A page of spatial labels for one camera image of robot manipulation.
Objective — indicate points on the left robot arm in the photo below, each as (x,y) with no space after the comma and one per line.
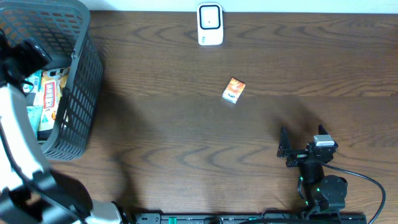
(31,191)

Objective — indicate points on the teal white tissue pack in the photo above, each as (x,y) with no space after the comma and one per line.
(32,83)

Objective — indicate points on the mint green wipes pack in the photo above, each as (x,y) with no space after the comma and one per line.
(34,114)

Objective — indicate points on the grey plastic shopping basket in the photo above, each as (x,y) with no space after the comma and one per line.
(61,29)

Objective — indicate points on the orange tissue pack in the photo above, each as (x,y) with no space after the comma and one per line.
(233,90)

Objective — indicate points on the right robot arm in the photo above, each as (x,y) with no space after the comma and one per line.
(323,194)

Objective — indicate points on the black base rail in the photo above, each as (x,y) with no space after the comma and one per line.
(272,216)

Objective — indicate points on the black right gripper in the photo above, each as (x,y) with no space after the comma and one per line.
(284,150)

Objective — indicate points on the large beige snack bag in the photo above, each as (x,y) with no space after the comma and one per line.
(51,86)

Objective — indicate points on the white barcode scanner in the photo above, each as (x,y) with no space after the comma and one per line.
(210,24)

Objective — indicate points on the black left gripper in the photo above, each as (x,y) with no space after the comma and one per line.
(23,59)

